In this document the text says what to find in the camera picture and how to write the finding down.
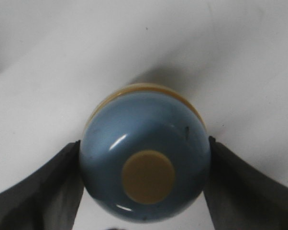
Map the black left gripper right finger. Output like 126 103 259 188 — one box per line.
204 137 288 230

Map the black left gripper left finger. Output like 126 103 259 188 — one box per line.
0 141 84 230

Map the blue and cream desk bell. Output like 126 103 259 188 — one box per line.
79 83 211 223

